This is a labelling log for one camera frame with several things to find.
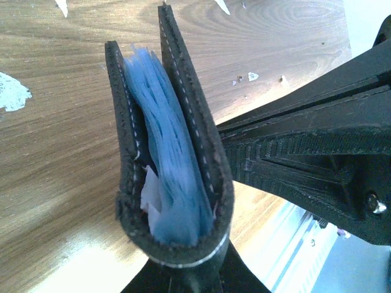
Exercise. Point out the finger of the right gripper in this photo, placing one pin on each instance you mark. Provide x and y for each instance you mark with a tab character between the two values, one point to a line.
324	147

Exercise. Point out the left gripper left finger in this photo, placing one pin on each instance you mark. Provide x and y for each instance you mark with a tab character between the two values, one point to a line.
152	277

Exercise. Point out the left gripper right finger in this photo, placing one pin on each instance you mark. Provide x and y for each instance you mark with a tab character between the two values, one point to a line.
224	272

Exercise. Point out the black leather card holder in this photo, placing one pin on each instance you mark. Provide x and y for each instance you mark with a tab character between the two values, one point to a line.
176	196

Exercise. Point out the aluminium rail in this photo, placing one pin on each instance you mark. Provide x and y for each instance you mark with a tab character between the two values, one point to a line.
301	247

